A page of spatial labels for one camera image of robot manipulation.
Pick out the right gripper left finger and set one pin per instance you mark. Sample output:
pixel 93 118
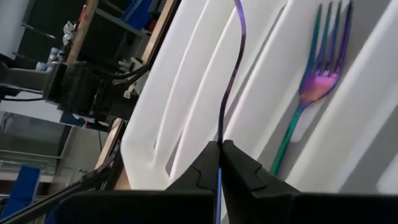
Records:
pixel 192 205

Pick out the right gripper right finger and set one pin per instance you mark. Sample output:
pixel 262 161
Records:
pixel 248 202

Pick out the white plastic cutlery tray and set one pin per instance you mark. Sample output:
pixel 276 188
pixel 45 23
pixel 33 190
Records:
pixel 199 77

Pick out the iridescent rainbow fork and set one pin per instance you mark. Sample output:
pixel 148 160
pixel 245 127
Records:
pixel 243 29
pixel 317 84

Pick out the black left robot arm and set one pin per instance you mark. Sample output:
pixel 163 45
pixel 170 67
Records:
pixel 77 90

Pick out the blue bin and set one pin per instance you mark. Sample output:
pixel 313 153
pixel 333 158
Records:
pixel 136 14

